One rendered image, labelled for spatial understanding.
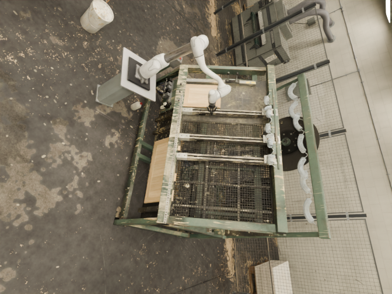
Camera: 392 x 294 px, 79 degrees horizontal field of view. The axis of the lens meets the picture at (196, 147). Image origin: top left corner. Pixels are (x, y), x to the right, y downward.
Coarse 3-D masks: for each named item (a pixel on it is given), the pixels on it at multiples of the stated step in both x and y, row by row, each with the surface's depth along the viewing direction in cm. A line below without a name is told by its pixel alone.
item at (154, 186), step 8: (160, 144) 336; (160, 152) 328; (152, 160) 332; (160, 160) 321; (152, 168) 325; (160, 168) 315; (152, 176) 319; (160, 176) 308; (152, 184) 312; (160, 184) 302; (176, 184) 284; (152, 192) 306; (160, 192) 296; (152, 200) 299
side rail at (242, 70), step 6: (192, 66) 338; (198, 66) 337; (210, 66) 336; (216, 66) 336; (222, 66) 336; (228, 66) 335; (234, 66) 335; (240, 66) 334; (246, 66) 334; (192, 72) 345; (198, 72) 344; (216, 72) 341; (222, 72) 340; (234, 72) 338; (240, 72) 337; (246, 72) 336; (252, 72) 335; (258, 72) 334; (264, 72) 333
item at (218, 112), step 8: (184, 112) 303; (192, 112) 302; (200, 112) 301; (208, 112) 300; (216, 112) 300; (224, 112) 299; (232, 112) 302; (240, 112) 300; (248, 112) 299; (256, 112) 297; (264, 112) 293
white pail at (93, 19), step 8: (96, 0) 303; (88, 8) 307; (96, 8) 300; (104, 8) 311; (88, 16) 306; (96, 16) 300; (104, 16) 304; (112, 16) 318; (88, 24) 314; (96, 24) 313; (104, 24) 317
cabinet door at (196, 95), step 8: (192, 88) 325; (200, 88) 324; (208, 88) 324; (216, 88) 323; (184, 96) 319; (192, 96) 319; (200, 96) 318; (184, 104) 313; (192, 104) 312; (200, 104) 312; (208, 104) 312; (216, 104) 311
